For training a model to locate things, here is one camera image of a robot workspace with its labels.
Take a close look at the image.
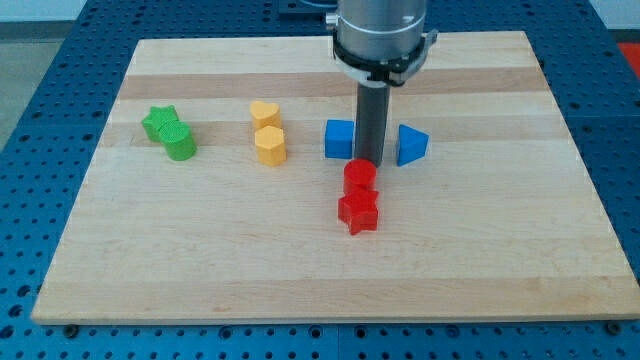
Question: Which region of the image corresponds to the blue cube block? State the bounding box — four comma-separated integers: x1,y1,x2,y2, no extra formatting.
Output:
324,119,355,159

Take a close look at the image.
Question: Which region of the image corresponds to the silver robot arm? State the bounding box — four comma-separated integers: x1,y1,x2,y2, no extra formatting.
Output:
325,0,439,88

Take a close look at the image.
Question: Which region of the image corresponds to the blue triangle block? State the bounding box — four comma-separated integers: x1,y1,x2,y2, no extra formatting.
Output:
396,124,430,167

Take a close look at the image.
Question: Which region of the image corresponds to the red cylinder block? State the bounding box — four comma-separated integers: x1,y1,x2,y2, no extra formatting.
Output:
343,159,377,194

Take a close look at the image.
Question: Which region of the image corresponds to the red star block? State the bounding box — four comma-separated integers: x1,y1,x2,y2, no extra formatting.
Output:
338,188,379,235

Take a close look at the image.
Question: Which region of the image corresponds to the yellow hexagon block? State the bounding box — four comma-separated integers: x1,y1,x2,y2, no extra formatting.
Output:
254,126,287,166

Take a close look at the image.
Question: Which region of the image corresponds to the yellow heart block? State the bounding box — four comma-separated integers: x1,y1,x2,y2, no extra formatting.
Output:
249,101,282,130

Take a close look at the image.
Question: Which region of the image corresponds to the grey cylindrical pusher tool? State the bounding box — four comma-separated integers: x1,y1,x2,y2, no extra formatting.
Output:
354,84,390,167

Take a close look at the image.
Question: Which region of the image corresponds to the light wooden board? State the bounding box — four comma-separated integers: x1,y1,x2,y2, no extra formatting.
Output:
32,31,639,325

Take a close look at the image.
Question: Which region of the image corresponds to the green cylinder block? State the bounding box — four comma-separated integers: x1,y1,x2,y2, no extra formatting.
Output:
159,121,197,161

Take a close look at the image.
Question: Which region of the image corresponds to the green star block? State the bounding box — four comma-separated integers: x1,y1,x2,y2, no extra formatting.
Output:
141,105,179,142

